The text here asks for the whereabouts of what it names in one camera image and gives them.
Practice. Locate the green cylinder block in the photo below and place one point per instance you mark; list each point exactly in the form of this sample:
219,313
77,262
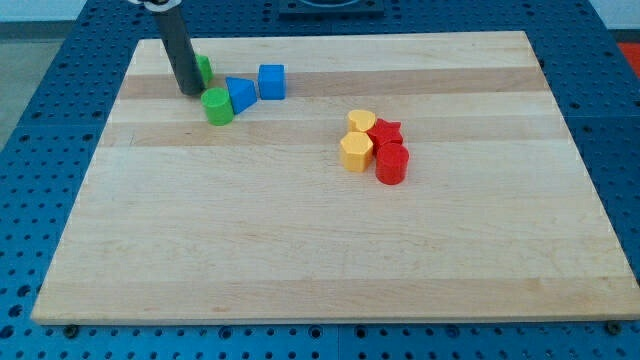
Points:
217,106

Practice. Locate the wooden board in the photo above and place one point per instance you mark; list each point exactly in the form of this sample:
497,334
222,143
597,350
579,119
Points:
179,222

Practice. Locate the yellow heart block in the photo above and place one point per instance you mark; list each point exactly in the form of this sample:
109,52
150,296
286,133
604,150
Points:
360,120

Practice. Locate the yellow hexagon block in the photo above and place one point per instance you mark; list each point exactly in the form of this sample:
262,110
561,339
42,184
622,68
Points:
356,151

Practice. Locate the black cylindrical pointer tool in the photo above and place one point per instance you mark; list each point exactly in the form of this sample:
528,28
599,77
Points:
176,40

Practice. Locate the blue triangle block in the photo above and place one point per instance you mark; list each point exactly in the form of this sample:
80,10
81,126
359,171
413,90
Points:
242,93

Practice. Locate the blue cube block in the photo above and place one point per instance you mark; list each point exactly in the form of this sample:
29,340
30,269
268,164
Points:
272,82

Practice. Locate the green block behind pointer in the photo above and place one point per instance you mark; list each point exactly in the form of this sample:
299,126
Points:
205,68

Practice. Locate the red cylinder block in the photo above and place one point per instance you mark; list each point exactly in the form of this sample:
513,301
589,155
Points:
392,163

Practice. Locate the red star block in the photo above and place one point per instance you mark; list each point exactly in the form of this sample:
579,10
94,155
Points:
384,132

